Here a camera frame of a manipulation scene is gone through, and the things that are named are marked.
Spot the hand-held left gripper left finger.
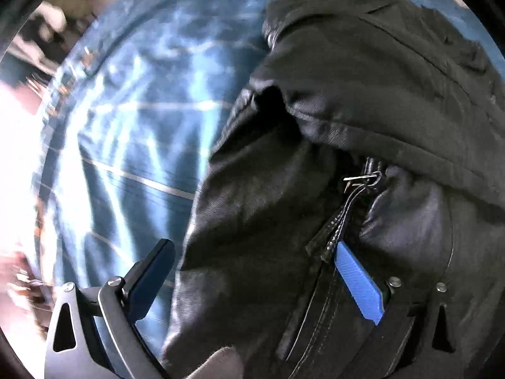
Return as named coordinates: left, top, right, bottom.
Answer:
left=44, top=239, right=176, bottom=379

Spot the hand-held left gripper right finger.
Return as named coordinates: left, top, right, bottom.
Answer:
left=333, top=242, right=458, bottom=379

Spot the black jacket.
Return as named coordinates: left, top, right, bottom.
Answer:
left=161, top=0, right=505, bottom=379

